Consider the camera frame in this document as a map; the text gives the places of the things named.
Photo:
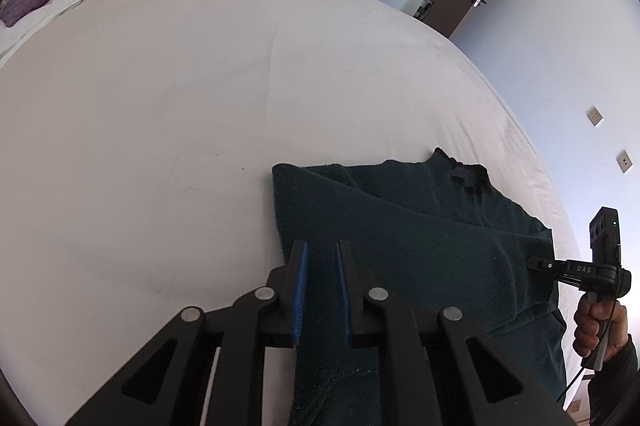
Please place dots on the person's right hand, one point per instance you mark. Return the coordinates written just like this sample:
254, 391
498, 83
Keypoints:
585, 326

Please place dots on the bed with white sheet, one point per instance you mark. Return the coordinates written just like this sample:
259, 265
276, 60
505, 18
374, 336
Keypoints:
200, 130

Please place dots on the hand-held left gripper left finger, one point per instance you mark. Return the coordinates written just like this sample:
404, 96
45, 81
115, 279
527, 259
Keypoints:
300, 291

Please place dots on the dark green sweater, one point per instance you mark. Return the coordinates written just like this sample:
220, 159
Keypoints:
425, 231

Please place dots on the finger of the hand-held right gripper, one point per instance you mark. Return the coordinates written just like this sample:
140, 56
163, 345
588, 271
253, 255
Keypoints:
545, 265

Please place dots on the person's right forearm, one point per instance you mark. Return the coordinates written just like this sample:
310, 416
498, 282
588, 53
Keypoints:
615, 386

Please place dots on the beige wall socket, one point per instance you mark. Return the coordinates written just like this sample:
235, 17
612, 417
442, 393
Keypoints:
575, 406
595, 115
624, 161

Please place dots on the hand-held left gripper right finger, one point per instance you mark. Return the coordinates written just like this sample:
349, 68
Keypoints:
344, 296

